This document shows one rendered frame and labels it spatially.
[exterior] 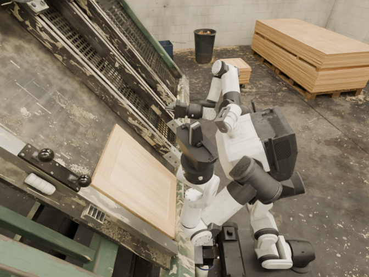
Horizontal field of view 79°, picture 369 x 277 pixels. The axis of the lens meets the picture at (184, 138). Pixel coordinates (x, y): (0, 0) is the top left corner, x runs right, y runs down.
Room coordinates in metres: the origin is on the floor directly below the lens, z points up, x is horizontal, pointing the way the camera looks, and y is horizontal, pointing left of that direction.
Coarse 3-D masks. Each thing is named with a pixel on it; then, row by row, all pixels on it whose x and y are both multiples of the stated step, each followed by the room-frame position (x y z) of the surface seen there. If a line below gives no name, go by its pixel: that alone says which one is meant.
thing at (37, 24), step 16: (16, 16) 0.99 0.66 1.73; (32, 16) 0.99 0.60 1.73; (32, 32) 0.98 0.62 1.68; (48, 32) 0.99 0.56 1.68; (48, 48) 0.98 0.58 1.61; (64, 48) 0.99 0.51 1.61; (64, 64) 0.98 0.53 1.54; (80, 64) 0.99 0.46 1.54; (96, 80) 0.99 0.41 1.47; (112, 96) 0.98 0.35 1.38; (128, 112) 0.98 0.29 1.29; (144, 128) 0.98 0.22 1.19; (160, 144) 0.98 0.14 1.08; (176, 160) 0.98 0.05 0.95
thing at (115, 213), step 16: (0, 128) 0.49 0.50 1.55; (0, 144) 0.45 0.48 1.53; (16, 144) 0.48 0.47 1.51; (16, 160) 0.44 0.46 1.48; (48, 176) 0.44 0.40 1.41; (64, 192) 0.44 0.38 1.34; (80, 192) 0.45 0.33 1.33; (96, 192) 0.49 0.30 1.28; (112, 208) 0.47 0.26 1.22; (128, 224) 0.45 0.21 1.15; (144, 224) 0.48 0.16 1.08; (144, 240) 0.44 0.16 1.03; (160, 240) 0.46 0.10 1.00
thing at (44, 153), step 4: (44, 148) 0.42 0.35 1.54; (48, 148) 0.43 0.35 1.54; (36, 152) 0.47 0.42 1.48; (40, 152) 0.41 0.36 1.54; (44, 152) 0.41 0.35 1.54; (48, 152) 0.41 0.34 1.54; (52, 152) 0.42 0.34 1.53; (32, 156) 0.46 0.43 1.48; (36, 156) 0.46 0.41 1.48; (40, 156) 0.40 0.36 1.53; (44, 156) 0.40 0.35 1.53; (48, 156) 0.41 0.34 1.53; (52, 156) 0.41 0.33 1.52; (40, 160) 0.40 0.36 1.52; (44, 160) 0.40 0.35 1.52; (48, 160) 0.40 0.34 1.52
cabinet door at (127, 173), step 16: (112, 144) 0.76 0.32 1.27; (128, 144) 0.84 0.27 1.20; (112, 160) 0.68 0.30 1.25; (128, 160) 0.75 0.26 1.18; (144, 160) 0.82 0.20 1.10; (96, 176) 0.56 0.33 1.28; (112, 176) 0.61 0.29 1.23; (128, 176) 0.66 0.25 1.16; (144, 176) 0.73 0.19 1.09; (160, 176) 0.81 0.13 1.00; (112, 192) 0.54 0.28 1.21; (128, 192) 0.59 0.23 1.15; (144, 192) 0.65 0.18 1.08; (160, 192) 0.71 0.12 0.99; (128, 208) 0.52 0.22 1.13; (144, 208) 0.57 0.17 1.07; (160, 208) 0.63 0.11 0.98; (160, 224) 0.55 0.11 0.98
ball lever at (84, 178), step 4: (68, 176) 0.47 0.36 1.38; (72, 176) 0.47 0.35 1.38; (80, 176) 0.42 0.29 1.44; (84, 176) 0.42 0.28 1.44; (88, 176) 0.42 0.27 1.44; (68, 180) 0.46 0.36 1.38; (72, 180) 0.46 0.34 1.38; (76, 180) 0.44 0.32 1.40; (80, 180) 0.41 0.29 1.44; (84, 180) 0.41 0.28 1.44; (88, 180) 0.41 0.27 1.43; (80, 184) 0.40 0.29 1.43; (84, 184) 0.40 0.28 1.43; (88, 184) 0.41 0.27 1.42
